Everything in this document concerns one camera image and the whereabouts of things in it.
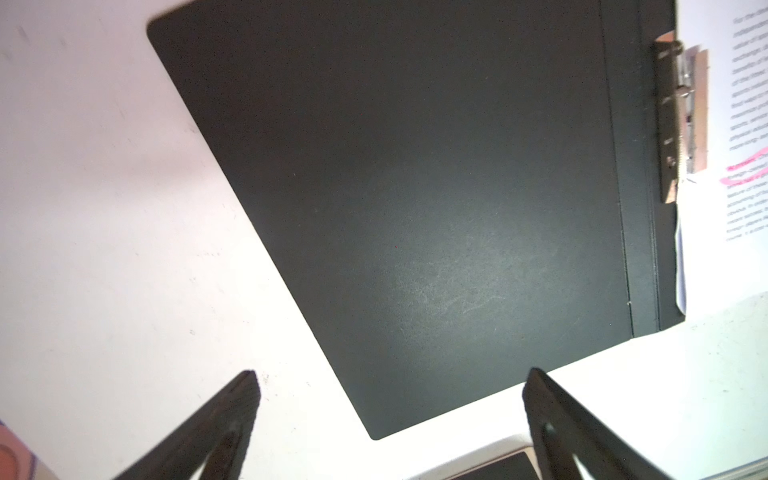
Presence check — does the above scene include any black file folder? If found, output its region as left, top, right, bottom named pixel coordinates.
left=147, top=1, right=683, bottom=440

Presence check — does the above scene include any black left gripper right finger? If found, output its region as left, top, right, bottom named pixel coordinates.
left=523, top=368, right=669, bottom=479

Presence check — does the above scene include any metal folder clip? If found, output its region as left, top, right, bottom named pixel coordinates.
left=653, top=31, right=709, bottom=204

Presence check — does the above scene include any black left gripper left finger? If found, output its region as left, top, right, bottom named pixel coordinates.
left=118, top=370, right=261, bottom=479

